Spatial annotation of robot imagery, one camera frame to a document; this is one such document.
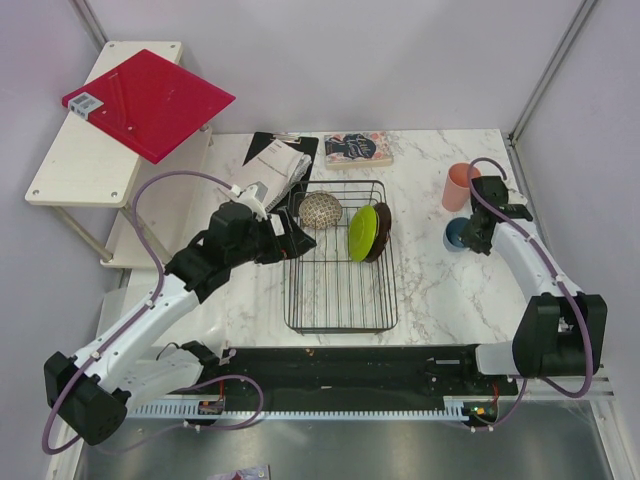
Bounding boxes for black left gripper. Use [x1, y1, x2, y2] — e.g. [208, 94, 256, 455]
[228, 207, 316, 268]

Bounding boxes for blue-grey cup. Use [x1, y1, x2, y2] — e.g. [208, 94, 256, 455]
[443, 217, 469, 252]

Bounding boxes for pink plastic cup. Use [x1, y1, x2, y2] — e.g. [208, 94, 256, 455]
[442, 163, 479, 212]

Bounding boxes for lime green plate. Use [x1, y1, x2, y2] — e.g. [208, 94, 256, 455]
[348, 205, 378, 262]

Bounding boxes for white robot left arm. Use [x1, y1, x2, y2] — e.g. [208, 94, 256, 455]
[44, 201, 316, 446]

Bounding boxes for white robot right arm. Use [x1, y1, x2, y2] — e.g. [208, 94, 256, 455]
[457, 176, 608, 394]

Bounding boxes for patterned ceramic bowl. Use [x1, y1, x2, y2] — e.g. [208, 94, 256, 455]
[298, 191, 342, 229]

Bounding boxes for black clipboard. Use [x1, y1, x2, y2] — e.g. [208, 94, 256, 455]
[237, 132, 319, 207]

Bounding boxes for white paper sheet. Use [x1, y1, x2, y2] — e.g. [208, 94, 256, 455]
[227, 140, 303, 207]

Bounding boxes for dark brown plate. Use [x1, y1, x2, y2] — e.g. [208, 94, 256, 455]
[364, 202, 392, 263]

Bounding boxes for floral cover book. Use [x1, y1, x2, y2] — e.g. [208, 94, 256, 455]
[324, 131, 393, 170]

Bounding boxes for red cutting board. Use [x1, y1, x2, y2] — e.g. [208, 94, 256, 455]
[61, 49, 235, 164]

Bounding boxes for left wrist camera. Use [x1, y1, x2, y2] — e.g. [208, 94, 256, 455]
[230, 182, 268, 221]

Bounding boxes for grey wire dish rack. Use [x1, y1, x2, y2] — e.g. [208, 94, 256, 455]
[282, 180, 398, 334]

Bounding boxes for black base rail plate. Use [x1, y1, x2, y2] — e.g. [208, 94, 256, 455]
[183, 341, 518, 411]

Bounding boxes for white slotted cable duct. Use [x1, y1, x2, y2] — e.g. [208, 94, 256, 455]
[128, 395, 487, 422]

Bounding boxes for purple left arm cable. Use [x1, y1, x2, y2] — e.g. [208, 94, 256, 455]
[42, 169, 241, 456]

